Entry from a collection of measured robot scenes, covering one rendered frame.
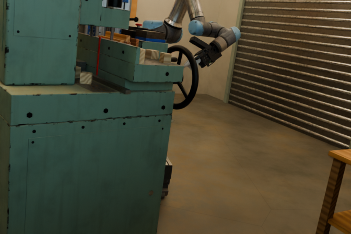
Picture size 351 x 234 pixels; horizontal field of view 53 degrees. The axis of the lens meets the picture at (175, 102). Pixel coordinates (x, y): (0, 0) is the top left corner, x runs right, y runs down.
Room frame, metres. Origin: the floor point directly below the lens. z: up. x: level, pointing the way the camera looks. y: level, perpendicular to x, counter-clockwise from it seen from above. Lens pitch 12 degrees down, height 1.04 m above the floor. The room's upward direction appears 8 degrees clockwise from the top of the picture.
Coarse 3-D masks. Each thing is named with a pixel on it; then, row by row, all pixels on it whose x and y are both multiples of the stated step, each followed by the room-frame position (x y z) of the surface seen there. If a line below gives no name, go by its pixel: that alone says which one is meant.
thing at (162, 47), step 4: (140, 40) 1.45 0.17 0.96; (140, 44) 1.43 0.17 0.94; (144, 44) 1.43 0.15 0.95; (148, 44) 1.45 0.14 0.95; (152, 44) 1.46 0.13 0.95; (156, 44) 1.47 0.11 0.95; (160, 44) 1.49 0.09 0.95; (164, 44) 1.50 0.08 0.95; (144, 48) 1.44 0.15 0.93; (148, 48) 1.45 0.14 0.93; (152, 48) 1.46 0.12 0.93; (156, 48) 1.47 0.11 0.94; (160, 48) 1.49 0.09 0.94; (164, 48) 1.50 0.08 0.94; (164, 52) 1.50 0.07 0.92
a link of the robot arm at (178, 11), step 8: (176, 0) 2.13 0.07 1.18; (176, 8) 2.12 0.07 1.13; (184, 8) 2.12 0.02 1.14; (176, 16) 2.13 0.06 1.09; (168, 24) 2.14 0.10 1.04; (176, 24) 2.14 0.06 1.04; (168, 32) 2.13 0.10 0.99; (176, 32) 2.16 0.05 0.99; (168, 40) 2.15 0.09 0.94; (176, 40) 2.19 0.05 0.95
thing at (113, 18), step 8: (104, 8) 1.30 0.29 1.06; (112, 8) 1.32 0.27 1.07; (104, 16) 1.30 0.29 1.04; (112, 16) 1.32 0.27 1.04; (120, 16) 1.34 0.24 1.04; (128, 16) 1.36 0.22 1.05; (104, 24) 1.30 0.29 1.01; (112, 24) 1.32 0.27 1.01; (120, 24) 1.34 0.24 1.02; (128, 24) 1.36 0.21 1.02
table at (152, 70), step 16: (80, 48) 1.46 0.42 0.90; (96, 64) 1.34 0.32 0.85; (112, 64) 1.25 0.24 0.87; (128, 64) 1.17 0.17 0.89; (144, 64) 1.17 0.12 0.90; (160, 64) 1.22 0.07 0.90; (176, 64) 1.29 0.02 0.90; (144, 80) 1.17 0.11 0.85; (160, 80) 1.21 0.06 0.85; (176, 80) 1.26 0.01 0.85
